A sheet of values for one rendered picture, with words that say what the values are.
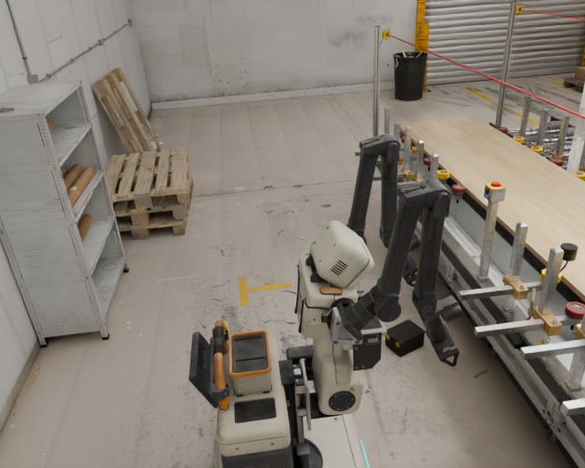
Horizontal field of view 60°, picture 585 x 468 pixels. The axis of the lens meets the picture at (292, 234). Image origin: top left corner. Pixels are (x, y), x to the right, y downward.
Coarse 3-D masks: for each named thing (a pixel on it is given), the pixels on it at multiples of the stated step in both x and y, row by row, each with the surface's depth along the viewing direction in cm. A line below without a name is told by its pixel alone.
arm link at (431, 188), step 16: (400, 192) 144; (416, 192) 141; (432, 192) 139; (448, 192) 140; (400, 208) 144; (416, 208) 141; (400, 224) 144; (416, 224) 145; (400, 240) 147; (400, 256) 149; (384, 272) 153; (400, 272) 152; (384, 288) 154; (384, 304) 154; (384, 320) 157
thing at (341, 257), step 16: (336, 224) 176; (320, 240) 176; (336, 240) 167; (352, 240) 169; (320, 256) 169; (336, 256) 164; (352, 256) 164; (368, 256) 169; (320, 272) 166; (336, 272) 166; (352, 272) 167; (368, 272) 168; (352, 288) 170
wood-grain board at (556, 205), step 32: (416, 128) 423; (448, 128) 418; (480, 128) 413; (448, 160) 356; (480, 160) 352; (512, 160) 349; (544, 160) 345; (480, 192) 306; (512, 192) 303; (544, 192) 301; (576, 192) 298; (512, 224) 269; (544, 224) 267; (576, 224) 265; (544, 256) 240; (576, 288) 217
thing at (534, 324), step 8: (528, 320) 206; (536, 320) 206; (560, 320) 205; (568, 320) 205; (576, 320) 205; (480, 328) 204; (488, 328) 203; (496, 328) 203; (504, 328) 203; (512, 328) 203; (520, 328) 204; (528, 328) 204; (536, 328) 205; (480, 336) 203
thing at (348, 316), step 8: (352, 304) 162; (360, 304) 158; (344, 312) 159; (352, 312) 158; (360, 312) 157; (368, 312) 157; (344, 320) 156; (352, 320) 157; (360, 320) 157; (368, 320) 159; (344, 328) 155; (352, 328) 156; (360, 328) 158; (360, 336) 157
